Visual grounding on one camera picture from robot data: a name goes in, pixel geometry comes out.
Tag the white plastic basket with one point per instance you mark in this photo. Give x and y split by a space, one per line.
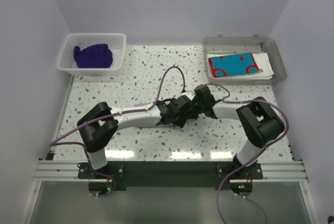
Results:
115 41

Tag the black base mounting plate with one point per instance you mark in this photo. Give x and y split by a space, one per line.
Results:
119 175

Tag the clear grey plastic bin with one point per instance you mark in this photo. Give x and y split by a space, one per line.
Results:
219 46

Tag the white towel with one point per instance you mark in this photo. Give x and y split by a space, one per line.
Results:
262 60

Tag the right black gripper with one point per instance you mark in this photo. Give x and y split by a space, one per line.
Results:
195 98

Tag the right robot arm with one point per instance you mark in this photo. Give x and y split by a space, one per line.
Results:
258 119

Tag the colourful striped towel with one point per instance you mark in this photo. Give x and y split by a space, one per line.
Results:
233 65

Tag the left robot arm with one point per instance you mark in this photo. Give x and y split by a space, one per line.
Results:
99 125

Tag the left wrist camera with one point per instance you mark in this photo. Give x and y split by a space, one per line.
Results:
190 95

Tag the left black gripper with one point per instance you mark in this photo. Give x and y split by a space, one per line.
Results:
180 121

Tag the aluminium frame rail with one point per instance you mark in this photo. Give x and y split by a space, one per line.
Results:
276 162

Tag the purple towel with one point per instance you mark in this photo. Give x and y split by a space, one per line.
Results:
94 56

